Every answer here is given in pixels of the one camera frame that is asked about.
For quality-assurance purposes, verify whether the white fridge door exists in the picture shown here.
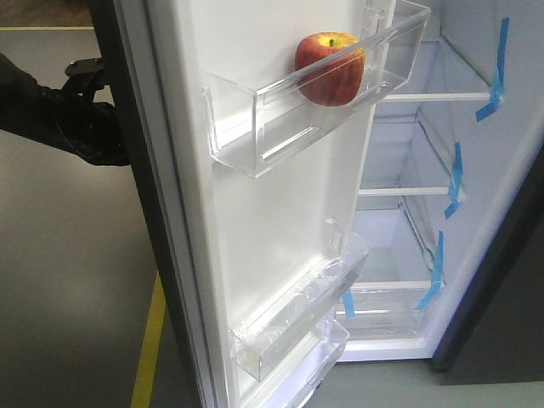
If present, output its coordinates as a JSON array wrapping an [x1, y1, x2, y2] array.
[[89, 1, 398, 407]]

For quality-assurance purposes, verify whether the blue tape strip lower left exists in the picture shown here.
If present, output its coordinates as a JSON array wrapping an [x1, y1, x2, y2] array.
[[343, 290, 355, 318]]

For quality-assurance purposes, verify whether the blue tape strip middle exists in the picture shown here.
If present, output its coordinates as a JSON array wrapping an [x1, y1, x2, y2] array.
[[444, 142, 463, 219]]

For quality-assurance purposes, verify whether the blue tape strip upper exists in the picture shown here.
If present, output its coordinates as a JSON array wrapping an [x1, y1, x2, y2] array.
[[475, 17, 510, 122]]

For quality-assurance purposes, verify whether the red yellow apple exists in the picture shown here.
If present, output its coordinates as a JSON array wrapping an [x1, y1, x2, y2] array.
[[295, 31, 366, 107]]

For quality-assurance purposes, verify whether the clear crisper drawer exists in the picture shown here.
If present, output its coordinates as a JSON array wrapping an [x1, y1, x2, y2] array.
[[335, 286, 439, 340]]

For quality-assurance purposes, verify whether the clear door bin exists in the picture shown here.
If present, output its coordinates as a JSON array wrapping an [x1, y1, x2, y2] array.
[[203, 1, 430, 179], [229, 219, 369, 381], [250, 318, 349, 407]]

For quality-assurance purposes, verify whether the clear lower door bin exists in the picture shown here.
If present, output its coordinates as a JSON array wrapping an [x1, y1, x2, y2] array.
[[250, 318, 349, 407]]

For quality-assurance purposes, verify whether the blue tape strip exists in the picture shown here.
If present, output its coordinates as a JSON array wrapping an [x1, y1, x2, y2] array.
[[475, 17, 510, 122], [416, 230, 445, 311], [343, 290, 355, 318], [444, 142, 463, 219]]

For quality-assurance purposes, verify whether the clear middle door bin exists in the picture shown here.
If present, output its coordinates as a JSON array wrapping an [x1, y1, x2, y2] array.
[[229, 219, 369, 381]]

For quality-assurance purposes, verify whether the clear upper door bin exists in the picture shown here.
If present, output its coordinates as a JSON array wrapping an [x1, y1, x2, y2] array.
[[203, 1, 430, 179]]

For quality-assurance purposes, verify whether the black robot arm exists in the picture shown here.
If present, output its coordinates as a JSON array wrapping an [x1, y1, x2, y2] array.
[[1, 55, 130, 167]]

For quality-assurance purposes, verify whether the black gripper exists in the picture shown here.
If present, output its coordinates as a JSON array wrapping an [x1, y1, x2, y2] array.
[[40, 59, 129, 167]]

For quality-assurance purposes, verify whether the dark grey fridge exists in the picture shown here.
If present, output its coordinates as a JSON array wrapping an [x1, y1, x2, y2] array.
[[95, 0, 544, 408]]

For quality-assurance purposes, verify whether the blue tape strip lower right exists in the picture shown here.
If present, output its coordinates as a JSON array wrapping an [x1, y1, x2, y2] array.
[[416, 230, 445, 311]]

